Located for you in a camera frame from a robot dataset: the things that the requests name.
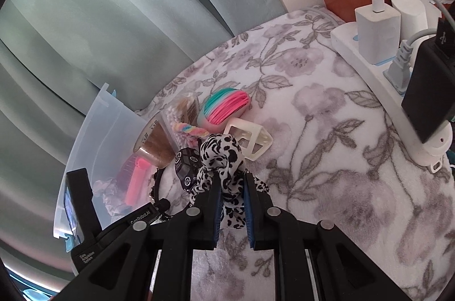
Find clear plastic storage box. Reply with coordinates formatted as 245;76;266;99
53;82;167;241

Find white USB charger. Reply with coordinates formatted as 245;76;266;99
354;0;402;63

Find pink hair roller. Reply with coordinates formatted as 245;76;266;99
119;155;152;209

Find grey power plug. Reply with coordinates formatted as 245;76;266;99
382;40;415;93

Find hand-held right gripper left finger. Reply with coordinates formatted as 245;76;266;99
73;175;223;301

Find brown tape roll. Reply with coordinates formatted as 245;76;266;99
133;111;176;170

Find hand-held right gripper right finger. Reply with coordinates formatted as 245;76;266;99
243;173;413;301

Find black charger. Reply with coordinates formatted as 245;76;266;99
401;20;455;143

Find white rounded adapter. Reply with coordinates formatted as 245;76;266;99
391;0;438;42

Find pack of cotton swabs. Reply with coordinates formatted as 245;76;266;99
160;91;201;149

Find pink and teal hair ties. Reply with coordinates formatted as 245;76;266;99
197;87;251;133

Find black headband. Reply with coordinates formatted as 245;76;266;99
149;168;171;209

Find green curtain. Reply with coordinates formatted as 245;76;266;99
0;0;285;287

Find leopard print scrunchie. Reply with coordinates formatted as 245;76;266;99
188;133;271;230

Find black toy car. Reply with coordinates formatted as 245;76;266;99
175;146;203;191

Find white paper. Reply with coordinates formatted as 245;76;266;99
93;178;125;216

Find pastel twisted hair tie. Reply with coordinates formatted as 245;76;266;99
171;121;210;149

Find white power strip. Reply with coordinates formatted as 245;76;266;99
330;22;454;174

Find white plastic hair clip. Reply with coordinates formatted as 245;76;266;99
223;118;274;160

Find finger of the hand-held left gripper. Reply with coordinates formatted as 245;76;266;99
63;169;104;244

